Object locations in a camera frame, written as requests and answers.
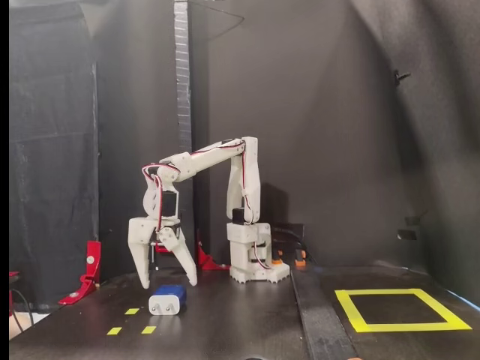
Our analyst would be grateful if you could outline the blue white charger block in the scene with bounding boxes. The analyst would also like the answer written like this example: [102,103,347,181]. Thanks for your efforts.
[148,284,188,317]

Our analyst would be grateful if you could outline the thin black cable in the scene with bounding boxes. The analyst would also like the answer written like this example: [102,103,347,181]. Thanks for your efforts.
[10,287,35,335]

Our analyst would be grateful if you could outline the black fabric panel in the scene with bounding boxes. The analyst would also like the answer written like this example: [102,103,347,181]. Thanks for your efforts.
[9,3,101,312]

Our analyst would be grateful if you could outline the thin black overhead wire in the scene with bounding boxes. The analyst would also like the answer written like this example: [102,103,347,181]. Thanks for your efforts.
[187,0,245,41]

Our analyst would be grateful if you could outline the black upright foam post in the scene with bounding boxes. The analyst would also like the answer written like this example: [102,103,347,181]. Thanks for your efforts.
[174,0,196,273]

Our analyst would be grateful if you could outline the red white servo wires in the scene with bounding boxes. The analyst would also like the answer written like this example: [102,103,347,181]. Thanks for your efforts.
[141,164,166,230]

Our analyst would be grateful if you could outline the red screw clamp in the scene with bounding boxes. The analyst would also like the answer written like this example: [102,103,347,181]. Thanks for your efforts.
[150,235,184,271]

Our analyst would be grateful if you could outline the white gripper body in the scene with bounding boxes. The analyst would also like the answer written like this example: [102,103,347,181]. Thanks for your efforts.
[127,215,182,248]

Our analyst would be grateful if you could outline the red clamp piece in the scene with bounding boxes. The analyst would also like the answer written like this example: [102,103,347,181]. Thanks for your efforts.
[9,271,20,319]

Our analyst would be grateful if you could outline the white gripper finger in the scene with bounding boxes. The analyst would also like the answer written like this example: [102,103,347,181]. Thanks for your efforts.
[128,242,154,290]
[155,228,199,287]

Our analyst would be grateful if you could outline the yellow tape square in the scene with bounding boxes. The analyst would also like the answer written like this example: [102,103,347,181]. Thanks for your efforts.
[334,288,473,334]

